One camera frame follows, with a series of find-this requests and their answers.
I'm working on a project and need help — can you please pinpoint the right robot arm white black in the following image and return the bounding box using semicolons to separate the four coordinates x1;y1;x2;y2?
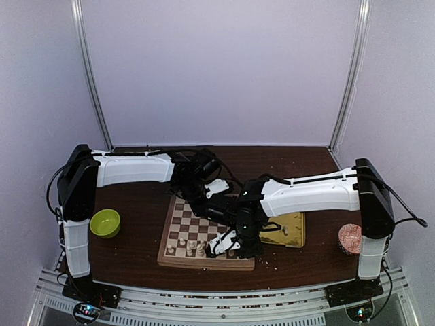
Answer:
205;158;395;300

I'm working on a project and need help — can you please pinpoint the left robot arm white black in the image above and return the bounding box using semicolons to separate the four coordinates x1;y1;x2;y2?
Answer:
57;144;233;302

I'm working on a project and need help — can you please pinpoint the right green circuit board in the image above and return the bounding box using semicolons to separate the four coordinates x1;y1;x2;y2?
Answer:
346;303;374;323

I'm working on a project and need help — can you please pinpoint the green circuit board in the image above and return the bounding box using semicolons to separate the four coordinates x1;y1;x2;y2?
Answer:
73;302;101;324
346;303;374;323

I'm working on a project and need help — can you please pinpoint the left green circuit board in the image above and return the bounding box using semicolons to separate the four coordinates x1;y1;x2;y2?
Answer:
73;302;101;324

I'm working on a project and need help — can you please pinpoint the wooden chessboard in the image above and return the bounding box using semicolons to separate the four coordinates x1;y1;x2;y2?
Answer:
157;196;255;271

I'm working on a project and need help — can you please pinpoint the gold metal tray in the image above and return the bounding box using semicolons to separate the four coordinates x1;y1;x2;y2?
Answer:
260;212;306;248

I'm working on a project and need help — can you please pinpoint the red patterned bowl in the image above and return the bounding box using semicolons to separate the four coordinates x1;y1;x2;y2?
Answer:
338;223;362;255

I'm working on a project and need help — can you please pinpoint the green bowl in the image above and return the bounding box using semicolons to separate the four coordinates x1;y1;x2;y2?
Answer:
89;209;121;239

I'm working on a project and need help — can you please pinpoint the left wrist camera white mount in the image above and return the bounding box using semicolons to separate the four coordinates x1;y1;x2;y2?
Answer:
204;178;234;199

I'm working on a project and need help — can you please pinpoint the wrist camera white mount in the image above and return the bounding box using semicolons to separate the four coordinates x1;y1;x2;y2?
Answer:
205;230;241;258
204;178;234;199

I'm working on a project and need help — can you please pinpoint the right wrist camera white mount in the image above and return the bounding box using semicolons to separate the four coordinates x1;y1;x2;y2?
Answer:
205;230;241;258

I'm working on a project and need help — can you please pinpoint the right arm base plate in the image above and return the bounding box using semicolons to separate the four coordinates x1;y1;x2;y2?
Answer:
324;279;383;308

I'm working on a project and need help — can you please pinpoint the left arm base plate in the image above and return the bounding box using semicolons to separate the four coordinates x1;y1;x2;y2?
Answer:
62;283;122;308

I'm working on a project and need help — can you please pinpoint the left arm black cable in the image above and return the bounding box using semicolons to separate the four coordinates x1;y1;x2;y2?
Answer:
46;162;79;221

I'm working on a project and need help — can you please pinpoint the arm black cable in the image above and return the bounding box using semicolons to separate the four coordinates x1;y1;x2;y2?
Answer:
356;171;428;228
46;162;79;221

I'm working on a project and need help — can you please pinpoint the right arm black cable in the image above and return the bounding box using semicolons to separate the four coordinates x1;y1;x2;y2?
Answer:
356;171;428;228

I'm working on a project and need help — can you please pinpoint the left aluminium corner post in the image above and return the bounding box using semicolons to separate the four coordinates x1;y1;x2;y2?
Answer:
71;0;114;151

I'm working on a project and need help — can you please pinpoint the aluminium corner post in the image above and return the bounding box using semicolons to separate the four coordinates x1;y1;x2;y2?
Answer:
71;0;114;151
329;0;371;156

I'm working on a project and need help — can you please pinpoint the right aluminium corner post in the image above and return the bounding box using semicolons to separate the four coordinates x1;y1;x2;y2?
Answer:
329;0;371;156

